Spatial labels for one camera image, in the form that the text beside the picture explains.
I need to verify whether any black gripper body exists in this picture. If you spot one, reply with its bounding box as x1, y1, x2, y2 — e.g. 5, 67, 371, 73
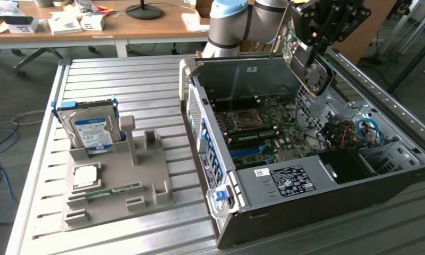
306, 0, 362, 27

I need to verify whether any graphics card with black fan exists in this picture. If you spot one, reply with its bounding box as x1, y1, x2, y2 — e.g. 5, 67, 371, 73
270, 25, 335, 96

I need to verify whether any wooden cabinet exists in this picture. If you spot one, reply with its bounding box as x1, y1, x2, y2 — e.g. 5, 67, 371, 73
325, 0, 399, 64

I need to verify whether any white paper stack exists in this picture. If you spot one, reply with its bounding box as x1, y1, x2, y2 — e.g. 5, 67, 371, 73
181, 12, 210, 33

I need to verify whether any CPU socket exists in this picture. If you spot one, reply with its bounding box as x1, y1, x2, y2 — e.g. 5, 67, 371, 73
231, 110, 266, 131

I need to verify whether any green motherboard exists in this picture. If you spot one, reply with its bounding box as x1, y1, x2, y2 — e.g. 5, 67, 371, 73
211, 98, 322, 171

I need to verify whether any installed RAM stick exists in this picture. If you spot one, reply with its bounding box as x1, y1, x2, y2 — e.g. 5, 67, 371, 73
229, 131, 273, 143

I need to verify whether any wooden desk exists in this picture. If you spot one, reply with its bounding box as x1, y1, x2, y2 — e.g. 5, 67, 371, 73
0, 0, 310, 58

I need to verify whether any black round lamp base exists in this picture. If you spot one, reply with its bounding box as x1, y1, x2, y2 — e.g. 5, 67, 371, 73
125, 0, 163, 20

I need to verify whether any blue expansion slot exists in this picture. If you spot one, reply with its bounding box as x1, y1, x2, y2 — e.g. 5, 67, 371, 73
229, 145, 266, 158

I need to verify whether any metal disk bay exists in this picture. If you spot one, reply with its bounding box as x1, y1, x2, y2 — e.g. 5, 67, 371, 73
357, 142, 421, 176

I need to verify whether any grey power supply unit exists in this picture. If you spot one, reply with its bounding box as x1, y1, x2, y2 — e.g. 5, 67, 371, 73
235, 155, 341, 208

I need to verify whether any small white labelled box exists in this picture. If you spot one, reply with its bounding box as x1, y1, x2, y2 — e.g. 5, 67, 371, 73
79, 14, 106, 31

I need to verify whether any blue case latch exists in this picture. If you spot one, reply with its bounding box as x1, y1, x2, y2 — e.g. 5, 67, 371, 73
211, 190, 227, 206

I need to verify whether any flat white box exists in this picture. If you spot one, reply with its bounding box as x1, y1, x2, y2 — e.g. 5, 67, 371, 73
47, 14, 83, 36

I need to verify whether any open black PC case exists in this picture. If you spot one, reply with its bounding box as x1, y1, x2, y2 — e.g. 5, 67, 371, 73
178, 48, 425, 250

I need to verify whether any grey parts rack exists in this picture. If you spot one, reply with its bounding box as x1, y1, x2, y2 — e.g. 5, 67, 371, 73
58, 115, 177, 232

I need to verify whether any white box with black lid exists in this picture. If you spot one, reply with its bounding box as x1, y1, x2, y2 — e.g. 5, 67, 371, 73
5, 16, 39, 34

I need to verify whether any green RAM stick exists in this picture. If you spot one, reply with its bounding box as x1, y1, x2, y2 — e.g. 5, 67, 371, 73
83, 182, 142, 199

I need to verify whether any silver CPU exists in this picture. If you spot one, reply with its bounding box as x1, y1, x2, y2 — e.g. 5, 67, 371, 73
71, 167, 99, 187

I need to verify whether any blue wire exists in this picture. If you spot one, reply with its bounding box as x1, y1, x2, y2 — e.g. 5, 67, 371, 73
355, 118, 383, 147

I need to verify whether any hard disk with blue bracket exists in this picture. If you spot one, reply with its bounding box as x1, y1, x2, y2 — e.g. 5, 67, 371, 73
49, 95, 123, 156

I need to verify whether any grey floor cable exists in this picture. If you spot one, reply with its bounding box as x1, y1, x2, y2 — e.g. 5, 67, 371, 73
0, 110, 45, 126

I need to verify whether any blue floor cable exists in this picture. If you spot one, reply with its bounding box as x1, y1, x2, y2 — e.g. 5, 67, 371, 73
0, 116, 18, 227

